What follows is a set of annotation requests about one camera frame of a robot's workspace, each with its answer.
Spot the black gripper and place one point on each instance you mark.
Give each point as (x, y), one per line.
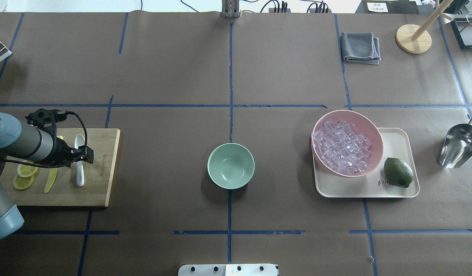
(61, 149)

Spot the white plastic spoon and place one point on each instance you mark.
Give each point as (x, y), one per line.
(79, 177)

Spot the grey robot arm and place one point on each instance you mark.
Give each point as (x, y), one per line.
(35, 141)

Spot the mint green bowl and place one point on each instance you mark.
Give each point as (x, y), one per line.
(231, 166)

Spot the pink bowl of ice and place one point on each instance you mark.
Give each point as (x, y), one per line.
(347, 143)

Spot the metal ice scoop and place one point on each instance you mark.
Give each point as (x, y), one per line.
(457, 147)

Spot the yellow-green plastic knife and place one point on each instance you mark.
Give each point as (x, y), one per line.
(51, 178)

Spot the yellow lemon slice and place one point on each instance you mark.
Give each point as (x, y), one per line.
(26, 170)
(23, 183)

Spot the bamboo cutting board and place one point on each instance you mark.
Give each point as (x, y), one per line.
(98, 177)

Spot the folded grey cloth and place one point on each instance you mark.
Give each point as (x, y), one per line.
(360, 48)

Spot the cream plastic tray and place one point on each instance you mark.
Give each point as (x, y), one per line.
(374, 185)

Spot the green avocado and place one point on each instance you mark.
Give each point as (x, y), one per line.
(398, 172)

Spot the wooden stand with pole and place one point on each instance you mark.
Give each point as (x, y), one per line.
(416, 39)

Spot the black framed box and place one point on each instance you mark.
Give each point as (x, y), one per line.
(462, 30)

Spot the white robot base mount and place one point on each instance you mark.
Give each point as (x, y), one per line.
(258, 269)

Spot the grey metal post bracket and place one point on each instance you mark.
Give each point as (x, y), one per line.
(230, 9)

